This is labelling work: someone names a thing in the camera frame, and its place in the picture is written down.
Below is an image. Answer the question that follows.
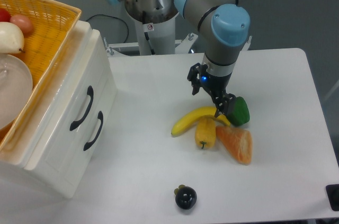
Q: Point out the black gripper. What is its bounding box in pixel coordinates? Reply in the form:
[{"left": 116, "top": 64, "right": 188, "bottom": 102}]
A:
[{"left": 187, "top": 63, "right": 236, "bottom": 118}]

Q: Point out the green bell pepper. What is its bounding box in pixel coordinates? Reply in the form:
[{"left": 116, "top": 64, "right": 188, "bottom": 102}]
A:
[{"left": 226, "top": 96, "right": 250, "bottom": 127}]

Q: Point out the white drawer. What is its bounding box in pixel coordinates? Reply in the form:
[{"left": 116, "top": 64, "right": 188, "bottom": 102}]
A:
[
  {"left": 43, "top": 76, "right": 117, "bottom": 198},
  {"left": 25, "top": 30, "right": 112, "bottom": 173}
]

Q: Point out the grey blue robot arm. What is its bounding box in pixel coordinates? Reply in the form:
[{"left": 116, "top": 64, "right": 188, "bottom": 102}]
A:
[{"left": 107, "top": 0, "right": 250, "bottom": 115}]

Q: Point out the white drawer cabinet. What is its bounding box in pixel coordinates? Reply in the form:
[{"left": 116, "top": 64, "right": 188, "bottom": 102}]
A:
[{"left": 1, "top": 21, "right": 117, "bottom": 198}]

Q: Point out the yellow banana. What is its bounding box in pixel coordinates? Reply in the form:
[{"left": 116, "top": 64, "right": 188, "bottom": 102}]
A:
[{"left": 171, "top": 106, "right": 231, "bottom": 137}]

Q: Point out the yellow bell pepper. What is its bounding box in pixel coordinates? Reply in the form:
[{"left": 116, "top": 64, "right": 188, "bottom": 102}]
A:
[{"left": 194, "top": 117, "right": 216, "bottom": 149}]

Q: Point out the orange bread slice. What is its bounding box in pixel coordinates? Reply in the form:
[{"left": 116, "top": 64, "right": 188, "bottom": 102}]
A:
[{"left": 216, "top": 126, "right": 253, "bottom": 165}]

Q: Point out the dark purple mangosteen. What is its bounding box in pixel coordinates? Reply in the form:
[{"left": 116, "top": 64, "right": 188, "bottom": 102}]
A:
[{"left": 174, "top": 184, "right": 198, "bottom": 210}]

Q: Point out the black corner object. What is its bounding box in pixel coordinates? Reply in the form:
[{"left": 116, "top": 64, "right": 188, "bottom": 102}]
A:
[{"left": 325, "top": 184, "right": 339, "bottom": 211}]

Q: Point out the orange woven basket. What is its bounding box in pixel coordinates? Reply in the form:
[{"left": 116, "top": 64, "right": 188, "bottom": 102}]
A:
[{"left": 1, "top": 0, "right": 82, "bottom": 149}]

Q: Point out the white plate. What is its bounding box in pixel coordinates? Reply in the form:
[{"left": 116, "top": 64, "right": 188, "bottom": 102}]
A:
[{"left": 1, "top": 54, "right": 33, "bottom": 129}]

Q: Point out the white pear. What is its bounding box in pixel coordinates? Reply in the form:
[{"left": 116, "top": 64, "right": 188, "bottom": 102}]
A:
[{"left": 1, "top": 22, "right": 24, "bottom": 54}]

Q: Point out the red tomato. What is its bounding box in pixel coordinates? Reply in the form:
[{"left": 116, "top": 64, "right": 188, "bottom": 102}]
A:
[{"left": 0, "top": 8, "right": 11, "bottom": 22}]

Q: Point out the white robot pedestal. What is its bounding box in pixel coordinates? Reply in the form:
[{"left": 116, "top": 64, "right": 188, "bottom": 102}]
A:
[{"left": 125, "top": 0, "right": 179, "bottom": 55}]

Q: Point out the white metal base frame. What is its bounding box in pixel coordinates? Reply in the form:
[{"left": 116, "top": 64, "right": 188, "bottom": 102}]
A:
[{"left": 103, "top": 32, "right": 253, "bottom": 57}]

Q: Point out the black cable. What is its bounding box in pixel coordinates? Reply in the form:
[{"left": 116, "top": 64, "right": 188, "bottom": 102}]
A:
[{"left": 85, "top": 14, "right": 130, "bottom": 43}]

